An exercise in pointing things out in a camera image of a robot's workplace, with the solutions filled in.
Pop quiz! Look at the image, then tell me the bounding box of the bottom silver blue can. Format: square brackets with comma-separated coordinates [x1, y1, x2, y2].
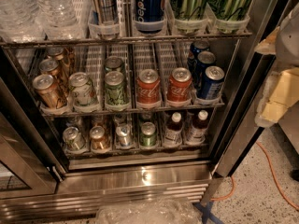
[116, 123, 132, 147]

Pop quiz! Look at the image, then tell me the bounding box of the left brown juice bottle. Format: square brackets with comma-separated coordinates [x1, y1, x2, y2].
[164, 112, 183, 147]

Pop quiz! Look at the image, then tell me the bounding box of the rear green soda can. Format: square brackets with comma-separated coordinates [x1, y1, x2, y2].
[105, 56, 125, 74]

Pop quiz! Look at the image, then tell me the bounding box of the left red coca-cola can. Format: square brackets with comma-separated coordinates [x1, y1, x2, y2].
[137, 69, 160, 104]

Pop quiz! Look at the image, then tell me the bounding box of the clear water bottle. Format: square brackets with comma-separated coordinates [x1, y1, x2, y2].
[0, 0, 44, 43]
[37, 0, 83, 40]

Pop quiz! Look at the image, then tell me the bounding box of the brown juice bottle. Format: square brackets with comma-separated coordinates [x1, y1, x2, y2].
[164, 112, 183, 147]
[186, 110, 208, 144]

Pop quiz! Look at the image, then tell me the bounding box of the front gold soda can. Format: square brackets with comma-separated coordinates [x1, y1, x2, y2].
[33, 74, 67, 109]

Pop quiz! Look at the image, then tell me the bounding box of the white green soda can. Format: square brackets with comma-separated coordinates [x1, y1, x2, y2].
[69, 72, 98, 106]

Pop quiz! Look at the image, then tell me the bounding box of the right clear water bottle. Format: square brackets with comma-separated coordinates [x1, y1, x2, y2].
[37, 0, 83, 40]

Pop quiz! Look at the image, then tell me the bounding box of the bottom green can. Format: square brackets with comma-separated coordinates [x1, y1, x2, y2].
[140, 122, 156, 147]

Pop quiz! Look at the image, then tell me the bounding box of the bottom gold can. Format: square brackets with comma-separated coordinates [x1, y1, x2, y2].
[90, 126, 110, 152]

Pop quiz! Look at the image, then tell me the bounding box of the gold soda can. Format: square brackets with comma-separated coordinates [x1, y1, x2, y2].
[38, 58, 70, 95]
[33, 74, 67, 109]
[46, 47, 75, 77]

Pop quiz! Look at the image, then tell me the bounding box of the fridge glass door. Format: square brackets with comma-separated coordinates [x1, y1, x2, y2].
[0, 79, 57, 200]

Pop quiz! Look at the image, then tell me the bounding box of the right brown juice bottle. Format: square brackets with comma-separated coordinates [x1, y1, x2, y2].
[186, 110, 208, 144]

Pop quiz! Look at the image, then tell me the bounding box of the green tall can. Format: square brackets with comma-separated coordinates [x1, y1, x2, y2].
[208, 0, 252, 21]
[170, 0, 207, 21]

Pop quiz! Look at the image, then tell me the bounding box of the blue tape cross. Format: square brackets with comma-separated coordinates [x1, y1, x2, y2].
[193, 202, 224, 224]

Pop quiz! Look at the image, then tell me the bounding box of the red coca-cola can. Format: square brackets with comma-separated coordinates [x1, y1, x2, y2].
[137, 69, 160, 104]
[167, 67, 192, 102]

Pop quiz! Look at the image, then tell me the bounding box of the stainless steel fridge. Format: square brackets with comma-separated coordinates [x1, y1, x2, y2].
[0, 0, 298, 224]

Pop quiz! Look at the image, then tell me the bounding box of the left green tall can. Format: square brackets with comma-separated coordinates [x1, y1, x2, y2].
[170, 0, 207, 21]

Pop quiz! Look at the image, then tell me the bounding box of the clear plastic wrap bundle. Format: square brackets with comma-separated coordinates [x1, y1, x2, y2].
[95, 198, 202, 224]

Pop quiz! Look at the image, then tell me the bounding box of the right green tall can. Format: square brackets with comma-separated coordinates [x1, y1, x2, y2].
[208, 0, 252, 21]

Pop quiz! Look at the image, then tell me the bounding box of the rear gold soda can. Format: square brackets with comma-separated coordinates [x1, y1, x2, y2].
[46, 47, 75, 77]

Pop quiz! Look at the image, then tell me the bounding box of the bottom left silver can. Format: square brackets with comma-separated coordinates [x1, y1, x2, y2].
[63, 127, 85, 151]

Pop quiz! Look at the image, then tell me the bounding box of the tall blue pepsi can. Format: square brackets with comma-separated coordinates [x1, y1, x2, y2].
[135, 0, 164, 34]

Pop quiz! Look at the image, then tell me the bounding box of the left clear water bottle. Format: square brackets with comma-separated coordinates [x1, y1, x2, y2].
[0, 0, 44, 43]

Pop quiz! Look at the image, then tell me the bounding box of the orange power cable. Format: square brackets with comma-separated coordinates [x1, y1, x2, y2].
[210, 141, 299, 211]

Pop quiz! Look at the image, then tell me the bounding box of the middle gold soda can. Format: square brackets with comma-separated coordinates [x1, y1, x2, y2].
[38, 58, 70, 95]

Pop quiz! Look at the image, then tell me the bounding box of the right red coca-cola can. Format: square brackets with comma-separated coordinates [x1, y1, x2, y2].
[167, 67, 192, 102]

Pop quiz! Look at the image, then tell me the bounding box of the front green soda can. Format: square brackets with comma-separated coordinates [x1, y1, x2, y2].
[105, 71, 128, 105]

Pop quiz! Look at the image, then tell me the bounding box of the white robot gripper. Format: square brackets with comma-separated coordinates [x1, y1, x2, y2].
[254, 4, 299, 128]

